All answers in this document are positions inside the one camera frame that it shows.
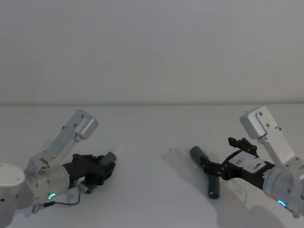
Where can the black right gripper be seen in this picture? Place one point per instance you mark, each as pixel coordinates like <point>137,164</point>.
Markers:
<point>247,167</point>

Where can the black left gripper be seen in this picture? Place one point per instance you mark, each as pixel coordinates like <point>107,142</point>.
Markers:
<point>83,167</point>

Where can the dark grey cylinder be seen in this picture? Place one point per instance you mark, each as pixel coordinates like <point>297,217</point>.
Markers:
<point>198,153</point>

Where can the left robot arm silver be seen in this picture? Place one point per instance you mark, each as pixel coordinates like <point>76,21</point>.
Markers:
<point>45,177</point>

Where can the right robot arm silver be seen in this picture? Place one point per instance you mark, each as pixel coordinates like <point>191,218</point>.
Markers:
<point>282,147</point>

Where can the white table cloth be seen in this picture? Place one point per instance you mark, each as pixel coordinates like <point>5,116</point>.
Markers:
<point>147,190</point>

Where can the white curtain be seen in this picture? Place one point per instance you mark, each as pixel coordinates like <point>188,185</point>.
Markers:
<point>152,47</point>

